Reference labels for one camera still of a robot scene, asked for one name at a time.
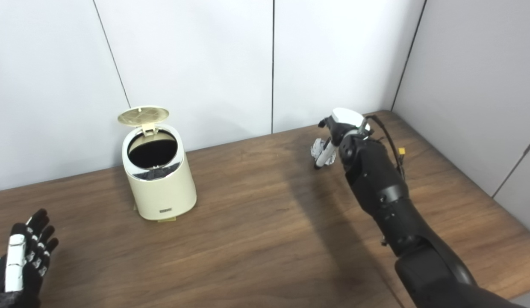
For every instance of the white paper ball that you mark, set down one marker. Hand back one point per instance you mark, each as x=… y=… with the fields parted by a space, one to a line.
x=331 y=159

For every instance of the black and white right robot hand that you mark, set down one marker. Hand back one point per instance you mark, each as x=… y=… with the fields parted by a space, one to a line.
x=346 y=117

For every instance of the cream-colored lidded trash bin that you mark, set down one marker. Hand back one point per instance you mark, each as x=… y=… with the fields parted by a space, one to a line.
x=162 y=192

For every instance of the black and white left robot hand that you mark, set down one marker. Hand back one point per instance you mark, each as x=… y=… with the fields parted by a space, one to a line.
x=27 y=269

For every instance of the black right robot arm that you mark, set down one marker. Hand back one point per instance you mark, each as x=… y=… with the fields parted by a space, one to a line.
x=384 y=192

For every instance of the yellow tape piece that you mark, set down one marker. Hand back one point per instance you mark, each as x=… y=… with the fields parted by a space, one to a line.
x=166 y=219

